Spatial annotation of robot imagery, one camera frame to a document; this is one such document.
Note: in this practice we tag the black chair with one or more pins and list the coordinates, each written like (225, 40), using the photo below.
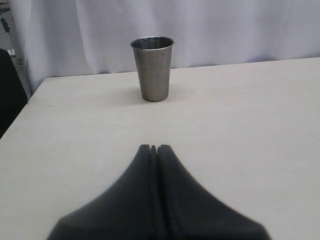
(13, 97)

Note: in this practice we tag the stainless steel cup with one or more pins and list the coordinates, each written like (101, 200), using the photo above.
(153, 56)

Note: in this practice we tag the metal stand at left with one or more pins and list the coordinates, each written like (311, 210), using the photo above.
(9, 40)

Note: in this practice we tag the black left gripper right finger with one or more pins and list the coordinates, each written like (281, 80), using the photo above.
(192, 213)

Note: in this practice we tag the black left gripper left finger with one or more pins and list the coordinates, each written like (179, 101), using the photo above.
(128, 210)

